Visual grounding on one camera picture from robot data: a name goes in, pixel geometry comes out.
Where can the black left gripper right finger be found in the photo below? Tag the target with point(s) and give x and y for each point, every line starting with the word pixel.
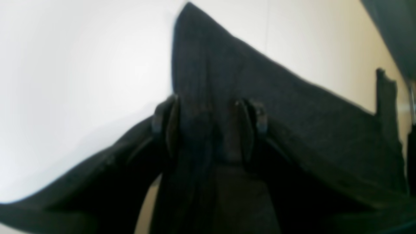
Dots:
pixel 252 129

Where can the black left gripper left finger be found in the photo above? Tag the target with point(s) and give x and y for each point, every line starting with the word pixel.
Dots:
pixel 165 126

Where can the black T-shirt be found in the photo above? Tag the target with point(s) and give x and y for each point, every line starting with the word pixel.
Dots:
pixel 326 167

